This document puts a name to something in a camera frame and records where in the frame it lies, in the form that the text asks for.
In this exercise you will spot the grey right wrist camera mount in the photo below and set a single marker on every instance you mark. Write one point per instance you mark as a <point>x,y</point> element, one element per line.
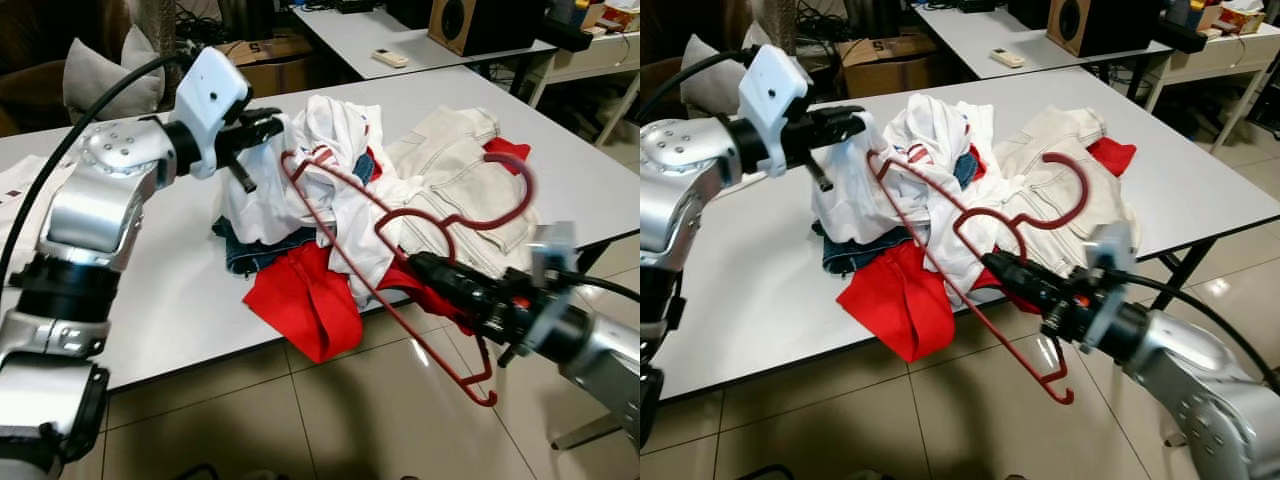
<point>553,255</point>
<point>1110,250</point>

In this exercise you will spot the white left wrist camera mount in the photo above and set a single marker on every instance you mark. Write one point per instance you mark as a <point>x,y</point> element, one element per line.
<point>210,95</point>
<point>775,90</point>

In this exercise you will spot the blue jeans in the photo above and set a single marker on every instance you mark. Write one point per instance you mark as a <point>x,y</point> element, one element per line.
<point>255,250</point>
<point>860,252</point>

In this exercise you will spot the white shirt with red print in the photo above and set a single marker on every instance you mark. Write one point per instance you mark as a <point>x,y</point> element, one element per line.
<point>930,125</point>
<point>335,125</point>

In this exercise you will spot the plain red shirt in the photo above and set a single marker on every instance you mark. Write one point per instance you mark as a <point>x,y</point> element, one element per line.
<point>900,300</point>
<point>305,300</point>

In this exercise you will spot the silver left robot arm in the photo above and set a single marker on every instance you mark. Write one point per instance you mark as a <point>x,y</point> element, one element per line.
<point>95,215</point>
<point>680,210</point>

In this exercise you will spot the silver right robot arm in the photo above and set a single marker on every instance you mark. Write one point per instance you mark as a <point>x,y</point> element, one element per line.
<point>1210,390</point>
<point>610,370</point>

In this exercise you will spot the red plastic hanger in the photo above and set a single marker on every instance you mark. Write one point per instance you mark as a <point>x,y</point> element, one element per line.
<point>525,205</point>
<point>1087,192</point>

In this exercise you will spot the white desk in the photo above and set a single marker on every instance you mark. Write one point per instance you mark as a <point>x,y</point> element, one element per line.
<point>1010,35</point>
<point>400,35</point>

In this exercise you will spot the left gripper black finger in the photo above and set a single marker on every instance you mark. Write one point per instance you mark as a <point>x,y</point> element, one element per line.
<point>842,115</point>
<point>262,117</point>
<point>842,137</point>
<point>262,137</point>

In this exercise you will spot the grey patterned curtain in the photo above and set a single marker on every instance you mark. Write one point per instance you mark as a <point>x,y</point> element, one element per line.
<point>155,25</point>
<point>775,20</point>

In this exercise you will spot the open cardboard box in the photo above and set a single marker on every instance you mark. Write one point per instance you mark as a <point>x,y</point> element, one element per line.
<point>275,70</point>
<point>890,70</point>

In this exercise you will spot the grey pillow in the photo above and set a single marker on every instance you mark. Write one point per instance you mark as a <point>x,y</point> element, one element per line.
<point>100,85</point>
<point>705,80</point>
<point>145,50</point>

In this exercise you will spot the cream denim jacket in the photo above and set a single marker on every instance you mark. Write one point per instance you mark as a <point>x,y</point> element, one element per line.
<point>1050,150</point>
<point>450,160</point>

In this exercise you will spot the small red cloth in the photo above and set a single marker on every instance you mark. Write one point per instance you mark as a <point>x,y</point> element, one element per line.
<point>510,155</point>
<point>1112,155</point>

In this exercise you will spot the white remote control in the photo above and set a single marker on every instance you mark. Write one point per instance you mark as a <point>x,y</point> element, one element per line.
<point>390,58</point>
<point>1008,58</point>

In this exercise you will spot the large white table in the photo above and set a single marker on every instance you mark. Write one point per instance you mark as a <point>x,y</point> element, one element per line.
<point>770,290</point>
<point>180,290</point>

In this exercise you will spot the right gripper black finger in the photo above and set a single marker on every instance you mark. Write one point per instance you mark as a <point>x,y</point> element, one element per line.
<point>445,272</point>
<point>1018,270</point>
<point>1026,299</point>
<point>455,300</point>

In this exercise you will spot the wooden black-front speaker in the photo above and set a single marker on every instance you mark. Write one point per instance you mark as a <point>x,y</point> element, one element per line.
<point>1105,25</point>
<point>490,25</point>

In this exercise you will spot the white side table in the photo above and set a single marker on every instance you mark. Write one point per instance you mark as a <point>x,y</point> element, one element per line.
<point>600,55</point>
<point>1220,55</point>

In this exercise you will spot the brown armchair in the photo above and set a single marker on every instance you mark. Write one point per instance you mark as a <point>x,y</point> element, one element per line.
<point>30,60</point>
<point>665,40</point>

